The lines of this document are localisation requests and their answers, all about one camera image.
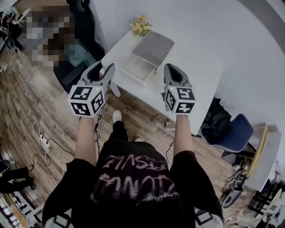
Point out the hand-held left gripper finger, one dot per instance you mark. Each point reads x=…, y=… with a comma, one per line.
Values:
x=110, y=74
x=85, y=73

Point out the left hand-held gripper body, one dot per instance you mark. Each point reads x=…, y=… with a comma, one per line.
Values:
x=81, y=102

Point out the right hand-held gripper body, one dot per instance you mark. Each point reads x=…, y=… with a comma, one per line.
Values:
x=182, y=98

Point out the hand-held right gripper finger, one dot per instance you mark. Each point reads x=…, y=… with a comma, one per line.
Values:
x=186, y=79
x=166, y=75

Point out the grey lidded box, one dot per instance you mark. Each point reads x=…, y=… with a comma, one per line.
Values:
x=153, y=46

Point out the person's left forearm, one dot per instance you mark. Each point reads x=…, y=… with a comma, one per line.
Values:
x=86, y=138

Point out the person's right forearm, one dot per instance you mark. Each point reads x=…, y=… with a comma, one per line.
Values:
x=183, y=135

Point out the white table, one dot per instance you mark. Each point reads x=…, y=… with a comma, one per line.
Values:
x=200, y=66

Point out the teal cloth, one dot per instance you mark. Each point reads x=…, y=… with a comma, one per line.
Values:
x=81, y=54

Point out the person's left white shoe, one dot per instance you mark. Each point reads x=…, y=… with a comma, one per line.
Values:
x=117, y=115

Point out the person's white shoe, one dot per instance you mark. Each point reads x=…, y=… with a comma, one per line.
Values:
x=138, y=139
x=117, y=115

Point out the black bag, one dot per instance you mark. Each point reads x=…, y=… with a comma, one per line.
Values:
x=217, y=118

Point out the black office chair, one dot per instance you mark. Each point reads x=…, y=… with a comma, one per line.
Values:
x=86, y=26

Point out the person's black trousers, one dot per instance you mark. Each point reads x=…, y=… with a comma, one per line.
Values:
x=119, y=131

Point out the white power strip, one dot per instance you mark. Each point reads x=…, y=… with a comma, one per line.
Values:
x=45, y=140

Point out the yellow flower bunch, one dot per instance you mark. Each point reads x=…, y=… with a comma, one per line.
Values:
x=140, y=25

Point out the person's right white shoe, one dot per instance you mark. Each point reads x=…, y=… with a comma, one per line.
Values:
x=138, y=139

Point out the blue chair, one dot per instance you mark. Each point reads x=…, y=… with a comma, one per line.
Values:
x=236, y=133

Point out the black power adapter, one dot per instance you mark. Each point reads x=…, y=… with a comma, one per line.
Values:
x=31, y=168

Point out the yellow board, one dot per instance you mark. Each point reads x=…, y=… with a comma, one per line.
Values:
x=259, y=147

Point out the person's black printed shirt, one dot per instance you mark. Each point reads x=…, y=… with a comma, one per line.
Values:
x=133, y=189

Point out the grey board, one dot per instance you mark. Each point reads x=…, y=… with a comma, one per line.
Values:
x=265, y=162

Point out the grey device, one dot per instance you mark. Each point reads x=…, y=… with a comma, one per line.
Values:
x=232, y=198

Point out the white shelf rack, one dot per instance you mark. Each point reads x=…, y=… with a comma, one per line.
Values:
x=13, y=209

